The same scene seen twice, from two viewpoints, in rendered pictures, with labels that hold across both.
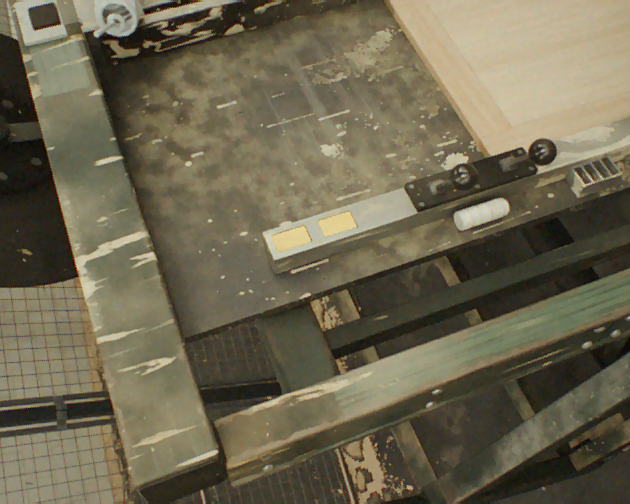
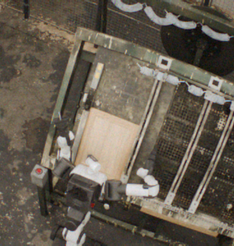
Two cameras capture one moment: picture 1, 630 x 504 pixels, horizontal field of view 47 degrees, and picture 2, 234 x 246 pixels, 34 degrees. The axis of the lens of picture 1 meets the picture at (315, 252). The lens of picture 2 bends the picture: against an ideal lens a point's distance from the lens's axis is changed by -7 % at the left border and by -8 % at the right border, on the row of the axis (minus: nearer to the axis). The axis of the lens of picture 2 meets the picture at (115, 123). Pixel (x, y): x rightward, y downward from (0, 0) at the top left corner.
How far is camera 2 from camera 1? 2.70 m
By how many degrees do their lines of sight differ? 37
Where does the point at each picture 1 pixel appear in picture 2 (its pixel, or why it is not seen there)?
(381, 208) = (94, 83)
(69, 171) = (128, 45)
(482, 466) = not seen: hidden behind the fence
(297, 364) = (87, 55)
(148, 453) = (79, 30)
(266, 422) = (77, 45)
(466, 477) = not seen: hidden behind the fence
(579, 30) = (105, 147)
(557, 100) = (94, 127)
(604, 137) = (82, 125)
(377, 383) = (71, 61)
